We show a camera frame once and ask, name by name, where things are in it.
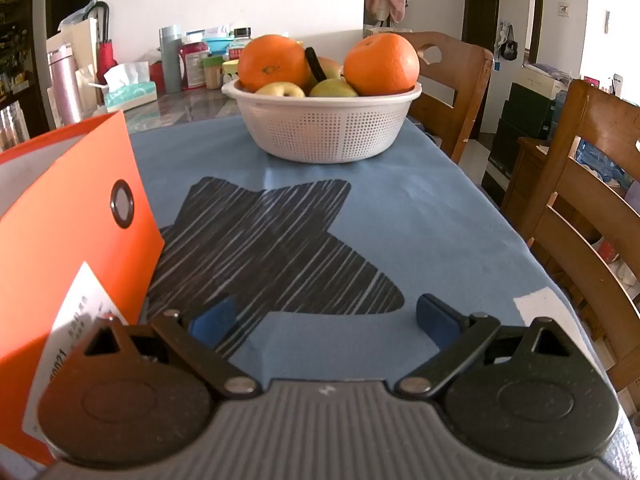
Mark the orange cardboard box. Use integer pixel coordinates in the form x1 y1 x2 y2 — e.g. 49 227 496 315
1 113 164 465

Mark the blue patterned tablecloth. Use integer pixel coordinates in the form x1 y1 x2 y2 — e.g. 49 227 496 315
131 117 591 382

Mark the wooden chair near right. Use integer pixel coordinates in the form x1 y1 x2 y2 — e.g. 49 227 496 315
518 80 639 400

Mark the wooden chair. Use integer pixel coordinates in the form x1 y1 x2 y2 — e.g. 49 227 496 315
401 32 492 162
518 80 639 400

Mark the tissue box teal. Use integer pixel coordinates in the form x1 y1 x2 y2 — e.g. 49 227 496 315
104 62 157 113

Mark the wooden chair far right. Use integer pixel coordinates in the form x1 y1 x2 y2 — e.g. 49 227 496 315
401 32 492 162

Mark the white perforated plastic bowl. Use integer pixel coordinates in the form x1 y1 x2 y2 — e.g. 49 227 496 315
222 79 422 164

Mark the yellow apple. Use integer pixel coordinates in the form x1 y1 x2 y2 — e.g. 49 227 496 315
255 81 306 99

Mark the pink thermos bottle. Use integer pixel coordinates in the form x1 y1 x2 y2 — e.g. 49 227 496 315
48 44 84 126

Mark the grey tall bottle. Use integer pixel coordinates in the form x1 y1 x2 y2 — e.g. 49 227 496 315
158 25 182 94

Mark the large orange right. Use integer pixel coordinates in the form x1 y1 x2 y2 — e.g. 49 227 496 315
343 32 420 96

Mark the large orange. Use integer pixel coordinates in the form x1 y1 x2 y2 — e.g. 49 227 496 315
343 32 420 96
238 35 311 92

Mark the paper shopping bag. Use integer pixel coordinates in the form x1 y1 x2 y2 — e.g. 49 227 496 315
47 18 99 117

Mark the large orange left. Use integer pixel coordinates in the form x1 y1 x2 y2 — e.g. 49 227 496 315
238 35 311 92

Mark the green pear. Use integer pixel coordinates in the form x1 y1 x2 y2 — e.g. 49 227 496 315
309 78 358 98

